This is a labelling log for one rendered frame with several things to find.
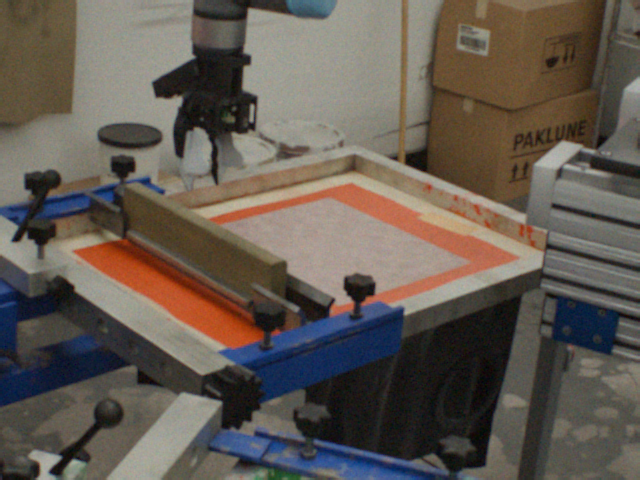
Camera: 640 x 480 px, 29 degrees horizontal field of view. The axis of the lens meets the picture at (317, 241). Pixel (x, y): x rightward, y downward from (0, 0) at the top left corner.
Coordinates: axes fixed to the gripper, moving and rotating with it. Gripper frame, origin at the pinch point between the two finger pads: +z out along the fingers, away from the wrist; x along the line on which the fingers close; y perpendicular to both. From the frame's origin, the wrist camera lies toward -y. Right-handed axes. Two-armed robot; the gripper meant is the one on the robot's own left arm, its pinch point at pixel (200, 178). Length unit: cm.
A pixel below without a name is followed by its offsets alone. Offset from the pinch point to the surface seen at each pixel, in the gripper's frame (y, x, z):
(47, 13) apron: -195, 94, 27
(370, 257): 7.0, 30.1, 16.8
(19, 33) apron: -191, 82, 32
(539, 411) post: 14, 76, 58
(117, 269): -10.6, -6.6, 17.0
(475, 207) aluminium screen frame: 6, 57, 14
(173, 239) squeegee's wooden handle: -4.2, -1.2, 10.9
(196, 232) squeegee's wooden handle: 1.2, -1.2, 7.8
